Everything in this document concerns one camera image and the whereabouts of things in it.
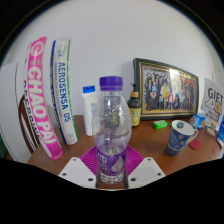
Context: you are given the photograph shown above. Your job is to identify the clear purple-capped water bottle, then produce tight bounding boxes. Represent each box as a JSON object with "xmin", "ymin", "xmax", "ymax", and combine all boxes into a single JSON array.
[{"xmin": 91, "ymin": 75, "xmax": 133, "ymax": 186}]

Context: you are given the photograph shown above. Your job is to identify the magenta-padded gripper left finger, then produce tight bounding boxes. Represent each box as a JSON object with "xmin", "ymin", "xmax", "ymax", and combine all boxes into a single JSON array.
[{"xmin": 58, "ymin": 145, "xmax": 100, "ymax": 190}]

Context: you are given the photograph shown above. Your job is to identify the blue detergent bottle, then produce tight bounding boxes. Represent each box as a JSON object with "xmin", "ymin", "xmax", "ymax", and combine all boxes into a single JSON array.
[{"xmin": 216, "ymin": 114, "xmax": 224, "ymax": 148}]

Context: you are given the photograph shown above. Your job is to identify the white printed paper gift bag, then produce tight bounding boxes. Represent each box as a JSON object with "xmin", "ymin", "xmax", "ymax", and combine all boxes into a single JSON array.
[{"xmin": 200, "ymin": 77, "xmax": 224, "ymax": 126}]

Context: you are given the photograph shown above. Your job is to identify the brown bottle with yellow label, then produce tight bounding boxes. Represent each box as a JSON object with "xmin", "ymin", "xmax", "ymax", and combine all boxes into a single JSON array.
[{"xmin": 127, "ymin": 83, "xmax": 143, "ymax": 128}]

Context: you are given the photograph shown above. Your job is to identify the white green shuttlecock tube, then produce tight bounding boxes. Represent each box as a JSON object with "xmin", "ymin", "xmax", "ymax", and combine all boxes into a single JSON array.
[{"xmin": 49, "ymin": 37, "xmax": 80, "ymax": 146}]

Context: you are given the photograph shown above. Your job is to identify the green wrapped packet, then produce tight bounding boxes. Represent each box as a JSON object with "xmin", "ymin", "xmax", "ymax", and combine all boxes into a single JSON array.
[{"xmin": 152, "ymin": 119, "xmax": 170, "ymax": 130}]

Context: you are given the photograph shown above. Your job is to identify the framed group photo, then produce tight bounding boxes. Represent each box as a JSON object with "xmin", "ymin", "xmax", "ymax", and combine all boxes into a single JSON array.
[{"xmin": 133, "ymin": 57, "xmax": 200, "ymax": 121}]

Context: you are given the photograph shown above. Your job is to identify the blue painted mug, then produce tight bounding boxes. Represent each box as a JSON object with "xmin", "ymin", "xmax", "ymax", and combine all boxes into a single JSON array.
[{"xmin": 165, "ymin": 119, "xmax": 199, "ymax": 157}]

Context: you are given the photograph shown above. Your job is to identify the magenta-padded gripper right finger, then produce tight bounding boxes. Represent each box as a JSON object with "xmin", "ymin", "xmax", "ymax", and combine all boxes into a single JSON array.
[{"xmin": 125, "ymin": 145, "xmax": 167, "ymax": 190}]

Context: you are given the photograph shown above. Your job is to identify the brown wooden chair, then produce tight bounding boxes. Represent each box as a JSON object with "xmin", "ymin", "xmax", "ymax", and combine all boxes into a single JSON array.
[{"xmin": 18, "ymin": 94, "xmax": 43, "ymax": 155}]

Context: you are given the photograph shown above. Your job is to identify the white bottle with blue cap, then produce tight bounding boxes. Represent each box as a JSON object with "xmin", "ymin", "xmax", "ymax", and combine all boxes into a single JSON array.
[{"xmin": 81, "ymin": 85, "xmax": 100, "ymax": 137}]

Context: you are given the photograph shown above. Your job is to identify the blue tissue pack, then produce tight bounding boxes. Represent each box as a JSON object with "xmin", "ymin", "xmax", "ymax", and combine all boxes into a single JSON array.
[{"xmin": 193, "ymin": 113, "xmax": 207, "ymax": 130}]

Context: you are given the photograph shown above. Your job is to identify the pink shuttlecock tube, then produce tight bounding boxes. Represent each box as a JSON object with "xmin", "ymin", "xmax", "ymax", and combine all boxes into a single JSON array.
[{"xmin": 23, "ymin": 36, "xmax": 64, "ymax": 161}]

